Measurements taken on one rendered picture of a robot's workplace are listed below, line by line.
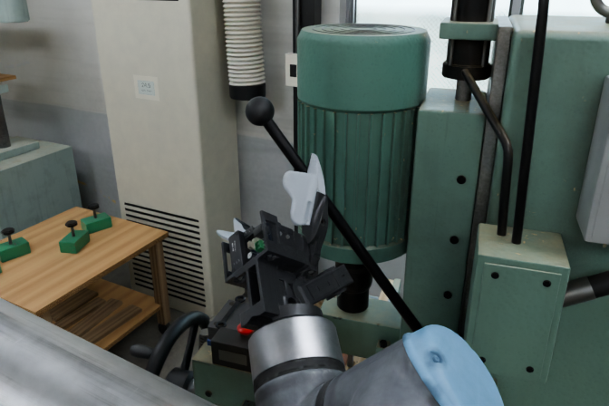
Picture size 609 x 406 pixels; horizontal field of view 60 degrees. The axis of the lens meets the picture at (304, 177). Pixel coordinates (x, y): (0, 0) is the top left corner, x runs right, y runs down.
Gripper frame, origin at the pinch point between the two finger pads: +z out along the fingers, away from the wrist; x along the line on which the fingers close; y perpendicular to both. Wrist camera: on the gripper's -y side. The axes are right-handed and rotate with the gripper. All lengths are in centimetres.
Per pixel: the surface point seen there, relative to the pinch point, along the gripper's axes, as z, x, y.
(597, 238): -19.2, -27.0, -15.4
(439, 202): -5.6, -13.7, -14.8
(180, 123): 124, 90, -52
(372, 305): -6.1, 8.9, -28.0
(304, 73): 10.3, -10.8, 2.9
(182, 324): 4.1, 43.3, -15.5
